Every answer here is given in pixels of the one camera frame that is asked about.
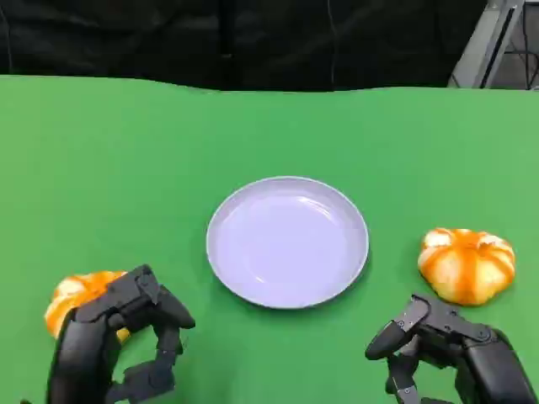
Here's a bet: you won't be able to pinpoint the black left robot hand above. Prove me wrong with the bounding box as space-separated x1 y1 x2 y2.
45 263 197 404

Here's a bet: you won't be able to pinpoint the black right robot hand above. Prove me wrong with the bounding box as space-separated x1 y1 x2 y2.
364 293 538 404

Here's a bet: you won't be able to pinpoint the orange and white bread roll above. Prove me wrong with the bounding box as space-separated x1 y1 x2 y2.
417 227 517 307
44 270 132 343

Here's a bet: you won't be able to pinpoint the lilac plate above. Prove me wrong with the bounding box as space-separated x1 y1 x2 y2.
205 175 371 311

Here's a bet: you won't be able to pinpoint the black backdrop curtain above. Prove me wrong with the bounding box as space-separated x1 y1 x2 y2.
0 0 486 92

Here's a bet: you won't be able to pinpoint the thin black cables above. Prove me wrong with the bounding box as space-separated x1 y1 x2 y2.
503 0 539 90

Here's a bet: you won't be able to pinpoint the grey metal frame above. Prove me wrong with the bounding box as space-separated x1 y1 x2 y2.
446 0 539 91

